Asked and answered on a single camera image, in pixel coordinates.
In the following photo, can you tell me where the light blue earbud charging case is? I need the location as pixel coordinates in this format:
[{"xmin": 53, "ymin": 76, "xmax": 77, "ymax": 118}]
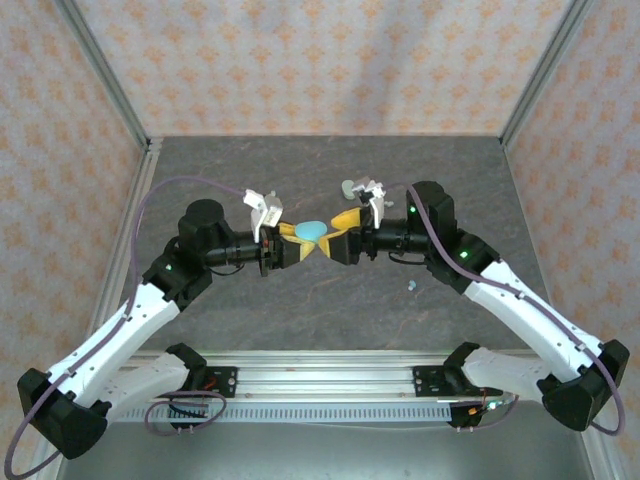
[{"xmin": 293, "ymin": 220, "xmax": 330, "ymax": 242}]

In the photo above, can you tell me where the grey metal sheet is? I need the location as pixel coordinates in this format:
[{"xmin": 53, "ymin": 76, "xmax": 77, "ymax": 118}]
[{"xmin": 57, "ymin": 402, "xmax": 594, "ymax": 480}]

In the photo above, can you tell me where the aluminium table side rail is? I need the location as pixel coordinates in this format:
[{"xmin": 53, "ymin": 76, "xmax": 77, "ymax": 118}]
[
  {"xmin": 499, "ymin": 137, "xmax": 619, "ymax": 480},
  {"xmin": 29, "ymin": 137, "xmax": 164, "ymax": 480}
]

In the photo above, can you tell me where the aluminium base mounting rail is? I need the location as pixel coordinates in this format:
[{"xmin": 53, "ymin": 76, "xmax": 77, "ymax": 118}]
[{"xmin": 119, "ymin": 349, "xmax": 551, "ymax": 401}]

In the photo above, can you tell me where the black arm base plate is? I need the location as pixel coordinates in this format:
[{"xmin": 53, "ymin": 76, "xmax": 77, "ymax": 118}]
[
  {"xmin": 202, "ymin": 366, "xmax": 239, "ymax": 399},
  {"xmin": 413, "ymin": 366, "xmax": 451, "ymax": 399}
]

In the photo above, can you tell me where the slotted grey cable duct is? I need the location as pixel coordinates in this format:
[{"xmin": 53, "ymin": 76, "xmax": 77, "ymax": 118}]
[{"xmin": 107, "ymin": 403, "xmax": 454, "ymax": 425}]

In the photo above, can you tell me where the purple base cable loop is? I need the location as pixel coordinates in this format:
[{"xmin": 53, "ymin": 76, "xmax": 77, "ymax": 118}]
[
  {"xmin": 143, "ymin": 390, "xmax": 227, "ymax": 437},
  {"xmin": 457, "ymin": 392, "xmax": 521, "ymax": 432}
]

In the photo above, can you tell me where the aluminium frame post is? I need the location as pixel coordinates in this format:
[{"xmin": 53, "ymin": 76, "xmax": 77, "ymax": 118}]
[
  {"xmin": 53, "ymin": 0, "xmax": 154, "ymax": 151},
  {"xmin": 499, "ymin": 0, "xmax": 596, "ymax": 149}
]

